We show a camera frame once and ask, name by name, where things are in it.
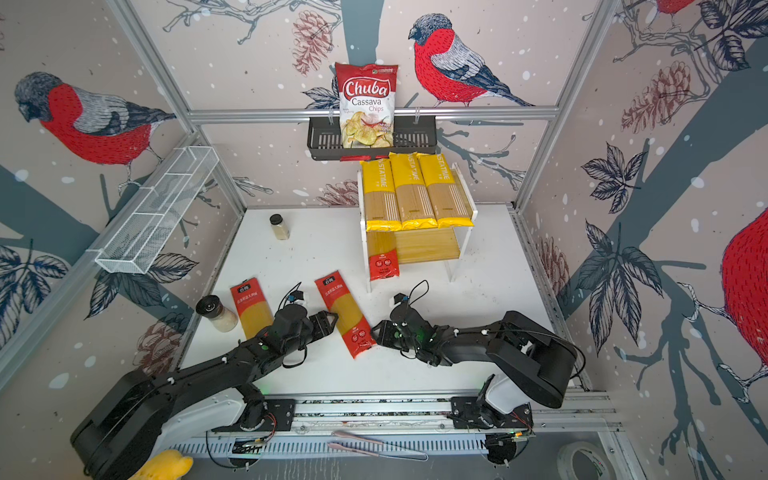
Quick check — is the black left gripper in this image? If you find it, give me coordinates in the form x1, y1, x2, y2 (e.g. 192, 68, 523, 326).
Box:
283, 309, 340, 357

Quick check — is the red pasta bag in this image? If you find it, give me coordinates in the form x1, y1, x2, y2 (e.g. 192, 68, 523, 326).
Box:
230, 277, 274, 340
366, 231, 400, 281
315, 271, 376, 358

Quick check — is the yellow spaghetti bag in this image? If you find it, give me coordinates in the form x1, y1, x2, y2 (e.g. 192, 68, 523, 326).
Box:
361, 159, 402, 232
389, 153, 437, 230
417, 153, 473, 228

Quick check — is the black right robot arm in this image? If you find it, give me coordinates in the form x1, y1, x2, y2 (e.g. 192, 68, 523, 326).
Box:
372, 303, 580, 409

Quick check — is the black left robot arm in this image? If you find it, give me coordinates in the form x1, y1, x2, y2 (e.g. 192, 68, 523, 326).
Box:
70, 304, 339, 479

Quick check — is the small spice jar black lid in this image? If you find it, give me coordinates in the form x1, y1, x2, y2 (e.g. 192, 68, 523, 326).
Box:
269, 214, 290, 240

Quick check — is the large spice jar black lid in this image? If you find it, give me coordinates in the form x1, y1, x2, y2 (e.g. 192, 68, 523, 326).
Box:
195, 295, 239, 333

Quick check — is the yellow plush toy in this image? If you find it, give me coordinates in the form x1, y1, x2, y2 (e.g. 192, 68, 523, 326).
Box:
130, 450, 194, 480

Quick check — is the Chuba cassava chips bag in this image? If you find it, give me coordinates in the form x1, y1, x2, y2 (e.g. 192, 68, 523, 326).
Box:
335, 63, 398, 148

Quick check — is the white tape roll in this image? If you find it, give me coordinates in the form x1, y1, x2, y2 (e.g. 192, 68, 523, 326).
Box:
556, 441, 614, 480

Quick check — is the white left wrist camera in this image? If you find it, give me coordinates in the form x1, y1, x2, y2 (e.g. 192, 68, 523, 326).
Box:
286, 290, 305, 306

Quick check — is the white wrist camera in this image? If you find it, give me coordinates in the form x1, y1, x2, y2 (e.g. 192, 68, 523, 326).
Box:
389, 293, 410, 308
286, 290, 305, 306

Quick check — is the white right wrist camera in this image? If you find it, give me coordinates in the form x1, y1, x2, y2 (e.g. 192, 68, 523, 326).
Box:
389, 293, 410, 308

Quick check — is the white frame wooden shelf rack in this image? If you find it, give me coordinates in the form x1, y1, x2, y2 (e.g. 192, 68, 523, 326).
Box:
357, 170, 474, 294

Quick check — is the metal base rail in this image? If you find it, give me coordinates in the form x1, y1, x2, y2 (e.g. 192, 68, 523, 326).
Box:
174, 393, 621, 467

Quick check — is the white wire mesh basket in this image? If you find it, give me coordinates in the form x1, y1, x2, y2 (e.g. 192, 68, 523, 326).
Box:
95, 146, 219, 274

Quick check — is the black hanging wire basket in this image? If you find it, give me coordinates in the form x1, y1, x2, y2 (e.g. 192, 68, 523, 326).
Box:
307, 114, 437, 161

